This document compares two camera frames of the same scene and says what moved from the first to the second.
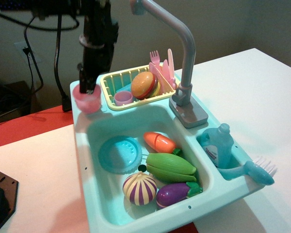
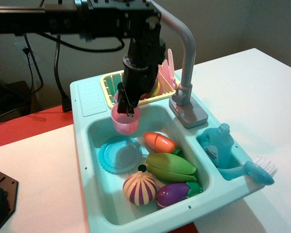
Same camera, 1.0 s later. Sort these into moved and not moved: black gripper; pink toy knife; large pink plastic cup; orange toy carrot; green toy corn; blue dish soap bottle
Moved: black gripper; large pink plastic cup
Not moved: orange toy carrot; blue dish soap bottle; pink toy knife; green toy corn
